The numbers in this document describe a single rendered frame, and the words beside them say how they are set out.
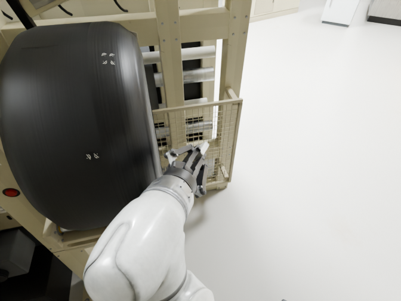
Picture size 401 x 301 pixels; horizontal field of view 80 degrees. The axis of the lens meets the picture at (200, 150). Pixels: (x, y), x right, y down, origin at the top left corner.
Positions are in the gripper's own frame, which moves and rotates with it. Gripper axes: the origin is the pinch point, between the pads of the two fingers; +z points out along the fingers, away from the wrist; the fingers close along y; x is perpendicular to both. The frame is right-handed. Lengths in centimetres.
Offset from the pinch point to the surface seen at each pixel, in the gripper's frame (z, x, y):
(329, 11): 536, -141, -10
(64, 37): -7.3, 7.0, 39.3
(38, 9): 16, 25, 63
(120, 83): -10.5, 0.4, 23.4
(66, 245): -7, 62, -3
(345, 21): 532, -155, -43
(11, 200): -10, 61, 20
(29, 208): -7, 62, 15
